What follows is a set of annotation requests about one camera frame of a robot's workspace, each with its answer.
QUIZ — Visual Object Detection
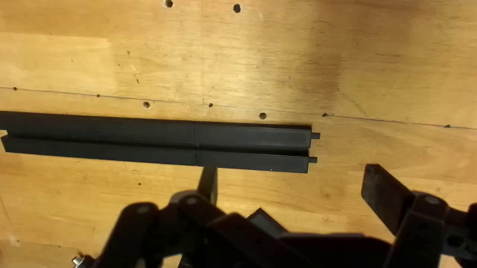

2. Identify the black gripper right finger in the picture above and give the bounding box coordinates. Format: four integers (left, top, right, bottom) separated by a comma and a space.
361, 162, 477, 268

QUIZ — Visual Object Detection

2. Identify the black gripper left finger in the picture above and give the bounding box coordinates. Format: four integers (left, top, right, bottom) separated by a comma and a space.
94, 165, 228, 268

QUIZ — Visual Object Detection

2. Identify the long straight black track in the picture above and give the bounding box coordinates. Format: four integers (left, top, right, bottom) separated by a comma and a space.
0, 110, 322, 176

